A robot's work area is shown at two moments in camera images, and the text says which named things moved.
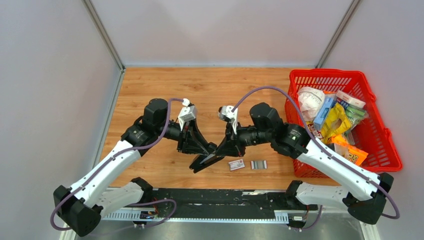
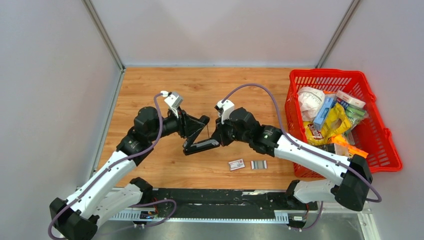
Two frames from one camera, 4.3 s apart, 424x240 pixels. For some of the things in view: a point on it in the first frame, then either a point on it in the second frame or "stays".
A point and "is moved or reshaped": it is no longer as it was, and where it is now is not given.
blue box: x=325 y=105 stays
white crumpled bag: x=311 y=100 stays
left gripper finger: x=205 y=148 -> x=196 y=124
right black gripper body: x=239 y=150 -> x=227 y=133
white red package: x=350 y=99 stays
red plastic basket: x=373 y=136 stays
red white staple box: x=236 y=164 stays
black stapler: x=196 y=165 is moved or reshaped
